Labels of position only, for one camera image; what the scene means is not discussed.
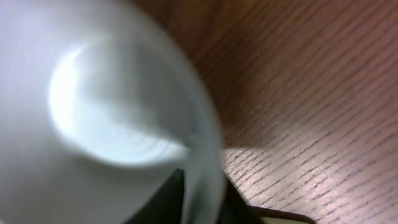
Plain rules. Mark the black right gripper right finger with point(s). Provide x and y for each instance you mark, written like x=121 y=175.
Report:
x=234 y=209

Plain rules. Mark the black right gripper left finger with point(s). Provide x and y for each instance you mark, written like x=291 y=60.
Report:
x=166 y=205

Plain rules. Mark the grey plastic bowl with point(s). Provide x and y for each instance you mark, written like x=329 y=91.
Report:
x=98 y=108

